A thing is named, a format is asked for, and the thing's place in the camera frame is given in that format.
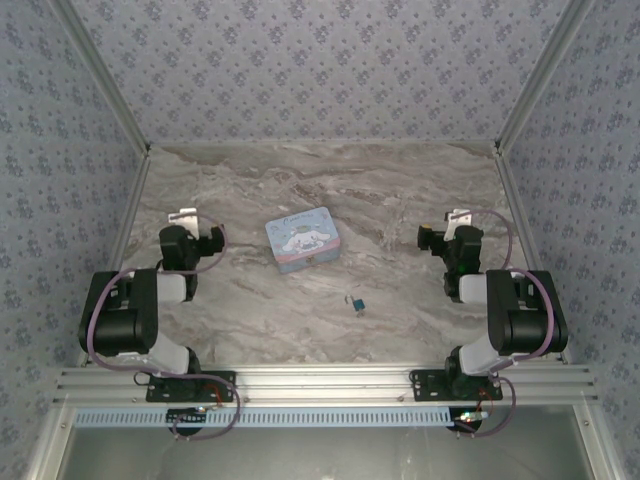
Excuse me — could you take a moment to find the blue cartoon tin box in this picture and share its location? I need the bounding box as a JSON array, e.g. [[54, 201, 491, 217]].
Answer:
[[264, 205, 344, 275]]

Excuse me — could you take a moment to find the small black circuit board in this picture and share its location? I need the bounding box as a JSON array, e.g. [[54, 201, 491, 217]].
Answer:
[[166, 407, 209, 426], [452, 409, 494, 431]]

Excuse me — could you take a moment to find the grey metal panel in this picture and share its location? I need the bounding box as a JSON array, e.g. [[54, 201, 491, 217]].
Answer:
[[64, 427, 594, 480]]

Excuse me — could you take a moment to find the aluminium side rail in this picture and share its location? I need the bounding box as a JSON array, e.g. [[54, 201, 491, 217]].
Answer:
[[494, 149, 572, 365], [77, 152, 151, 369]]

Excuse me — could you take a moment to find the long aluminium base rail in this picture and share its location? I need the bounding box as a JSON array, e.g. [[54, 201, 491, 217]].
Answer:
[[52, 364, 599, 405]]

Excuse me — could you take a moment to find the aluminium frame post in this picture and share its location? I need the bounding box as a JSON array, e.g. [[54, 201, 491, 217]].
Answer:
[[49, 0, 152, 157], [492, 0, 599, 157]]

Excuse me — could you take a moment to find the white slotted cable duct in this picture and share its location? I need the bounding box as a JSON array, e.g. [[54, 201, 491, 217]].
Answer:
[[74, 405, 466, 429]]

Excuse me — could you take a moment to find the aluminium frame leg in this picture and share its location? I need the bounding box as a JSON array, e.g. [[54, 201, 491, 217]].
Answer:
[[572, 402, 621, 480], [27, 404, 76, 480]]

